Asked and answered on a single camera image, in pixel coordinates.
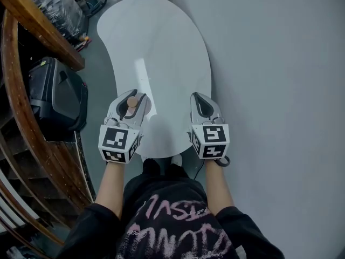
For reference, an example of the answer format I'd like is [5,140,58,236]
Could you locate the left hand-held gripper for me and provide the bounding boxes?
[98,88,149,164]

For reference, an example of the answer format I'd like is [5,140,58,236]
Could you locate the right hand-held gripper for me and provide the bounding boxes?
[187,91,231,160]

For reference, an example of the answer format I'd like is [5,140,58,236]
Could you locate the small tan round object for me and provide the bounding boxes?
[123,96,153,120]

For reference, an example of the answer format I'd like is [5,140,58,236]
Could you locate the person's right forearm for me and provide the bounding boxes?
[204,158,236,217]

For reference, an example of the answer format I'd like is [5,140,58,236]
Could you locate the person's left forearm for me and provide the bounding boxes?
[95,159,128,221]

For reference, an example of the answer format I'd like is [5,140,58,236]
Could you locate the white kidney-shaped table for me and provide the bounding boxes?
[96,0,212,159]

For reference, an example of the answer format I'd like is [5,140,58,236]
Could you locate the person's white shoe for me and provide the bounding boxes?
[170,154,184,167]

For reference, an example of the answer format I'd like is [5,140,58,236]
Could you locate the person's black trousers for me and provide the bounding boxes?
[141,157,190,183]

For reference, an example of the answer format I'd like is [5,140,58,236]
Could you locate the black plastic case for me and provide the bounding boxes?
[27,56,89,132]

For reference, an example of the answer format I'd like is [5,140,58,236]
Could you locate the wooden stair railing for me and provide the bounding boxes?
[0,0,95,259]

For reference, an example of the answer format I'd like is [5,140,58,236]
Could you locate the dark stair steps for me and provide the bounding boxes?
[0,109,95,228]

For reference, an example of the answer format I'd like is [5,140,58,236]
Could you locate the person's black printed shirt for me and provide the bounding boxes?
[57,173,287,259]

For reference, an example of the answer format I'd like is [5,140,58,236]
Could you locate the plastic-wrapped pallet load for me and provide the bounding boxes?
[33,0,90,42]

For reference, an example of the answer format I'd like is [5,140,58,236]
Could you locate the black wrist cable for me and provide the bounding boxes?
[215,155,231,168]

